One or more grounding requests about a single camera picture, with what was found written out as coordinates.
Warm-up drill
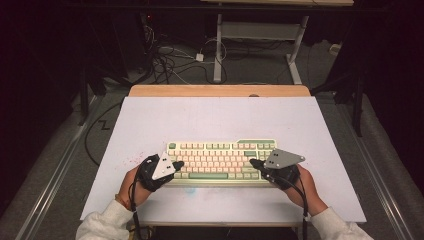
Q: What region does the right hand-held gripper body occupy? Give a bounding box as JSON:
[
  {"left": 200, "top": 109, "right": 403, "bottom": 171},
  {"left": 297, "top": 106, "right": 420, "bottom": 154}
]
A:
[{"left": 263, "top": 148, "right": 306, "bottom": 191}]

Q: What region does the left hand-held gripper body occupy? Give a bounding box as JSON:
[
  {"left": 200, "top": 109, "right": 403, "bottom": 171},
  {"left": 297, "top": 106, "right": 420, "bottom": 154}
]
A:
[{"left": 136, "top": 151, "right": 177, "bottom": 193}]

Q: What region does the green and cream keyboard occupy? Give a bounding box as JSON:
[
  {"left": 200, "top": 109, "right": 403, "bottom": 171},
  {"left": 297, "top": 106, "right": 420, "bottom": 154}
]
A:
[{"left": 165, "top": 138, "right": 281, "bottom": 188}]

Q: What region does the person's left hand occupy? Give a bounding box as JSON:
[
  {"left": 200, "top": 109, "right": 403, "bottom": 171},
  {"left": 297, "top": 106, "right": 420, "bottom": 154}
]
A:
[{"left": 116, "top": 165, "right": 153, "bottom": 211}]

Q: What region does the person's right hand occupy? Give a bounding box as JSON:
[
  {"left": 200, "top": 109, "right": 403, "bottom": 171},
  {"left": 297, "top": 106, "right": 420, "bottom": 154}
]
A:
[{"left": 286, "top": 164, "right": 329, "bottom": 217}]

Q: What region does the white table cover board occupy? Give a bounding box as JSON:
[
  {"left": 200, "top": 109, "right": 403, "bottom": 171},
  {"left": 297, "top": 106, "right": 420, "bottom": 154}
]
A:
[{"left": 80, "top": 95, "right": 367, "bottom": 224}]

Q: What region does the black metal stand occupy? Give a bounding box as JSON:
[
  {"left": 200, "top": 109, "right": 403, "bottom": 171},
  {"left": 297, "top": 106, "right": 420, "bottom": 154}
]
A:
[
  {"left": 352, "top": 74, "right": 365, "bottom": 138},
  {"left": 77, "top": 63, "right": 91, "bottom": 127}
]

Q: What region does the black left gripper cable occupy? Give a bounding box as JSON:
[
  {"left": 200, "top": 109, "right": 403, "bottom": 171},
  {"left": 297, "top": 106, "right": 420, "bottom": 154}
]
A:
[{"left": 129, "top": 155, "right": 152, "bottom": 240}]

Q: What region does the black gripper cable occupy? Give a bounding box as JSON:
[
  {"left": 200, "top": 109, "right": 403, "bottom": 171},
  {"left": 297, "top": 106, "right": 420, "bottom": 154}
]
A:
[
  {"left": 129, "top": 155, "right": 152, "bottom": 240},
  {"left": 263, "top": 169, "right": 310, "bottom": 240}
]

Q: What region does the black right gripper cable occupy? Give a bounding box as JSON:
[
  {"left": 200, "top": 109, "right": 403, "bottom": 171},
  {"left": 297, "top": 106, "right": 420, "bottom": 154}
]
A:
[{"left": 263, "top": 169, "right": 310, "bottom": 240}]

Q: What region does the black floor cable loop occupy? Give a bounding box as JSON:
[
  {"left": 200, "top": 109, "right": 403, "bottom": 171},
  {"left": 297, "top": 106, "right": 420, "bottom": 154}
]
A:
[{"left": 83, "top": 101, "right": 123, "bottom": 167}]

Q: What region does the bundle of floor cables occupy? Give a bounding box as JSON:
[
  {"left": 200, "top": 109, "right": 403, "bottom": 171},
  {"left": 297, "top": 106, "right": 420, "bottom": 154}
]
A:
[{"left": 143, "top": 23, "right": 228, "bottom": 86}]

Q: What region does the metal floor rail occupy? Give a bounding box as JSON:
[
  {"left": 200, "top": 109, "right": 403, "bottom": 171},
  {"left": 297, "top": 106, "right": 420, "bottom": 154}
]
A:
[
  {"left": 344, "top": 131, "right": 416, "bottom": 240},
  {"left": 14, "top": 95, "right": 105, "bottom": 240}
]

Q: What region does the white desk frame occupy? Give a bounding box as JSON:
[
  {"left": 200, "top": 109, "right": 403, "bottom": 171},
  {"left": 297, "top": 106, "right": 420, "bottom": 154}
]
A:
[{"left": 199, "top": 0, "right": 355, "bottom": 86}]

